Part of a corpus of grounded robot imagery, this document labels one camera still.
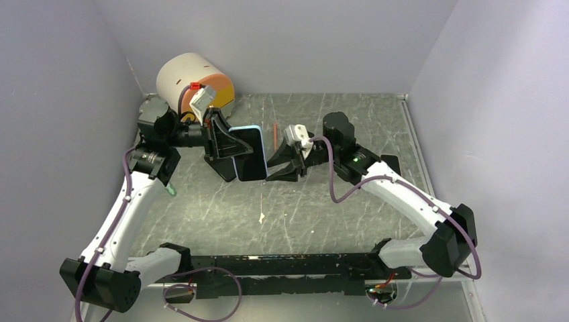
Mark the black phone left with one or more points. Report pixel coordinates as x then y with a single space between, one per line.
223 167

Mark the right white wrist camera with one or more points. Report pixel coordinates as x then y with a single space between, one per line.
297 135

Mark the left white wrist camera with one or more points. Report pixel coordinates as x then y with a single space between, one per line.
201 101

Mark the phone in beige case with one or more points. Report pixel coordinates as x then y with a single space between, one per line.
392 162

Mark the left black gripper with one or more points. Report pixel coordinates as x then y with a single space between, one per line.
218 141

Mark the round white drawer cabinet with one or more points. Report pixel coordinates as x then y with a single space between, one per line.
177 81

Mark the green marker cap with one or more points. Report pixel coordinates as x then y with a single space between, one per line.
171 190

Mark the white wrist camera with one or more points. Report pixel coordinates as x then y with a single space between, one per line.
297 135
201 101

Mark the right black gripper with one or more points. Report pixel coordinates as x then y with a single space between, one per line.
288 153

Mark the red pencil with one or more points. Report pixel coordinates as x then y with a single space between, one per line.
275 136

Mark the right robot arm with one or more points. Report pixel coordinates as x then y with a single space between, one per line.
448 245

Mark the phone with purple frame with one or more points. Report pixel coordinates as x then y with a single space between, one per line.
251 153

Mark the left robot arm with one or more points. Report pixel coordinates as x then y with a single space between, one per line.
103 274

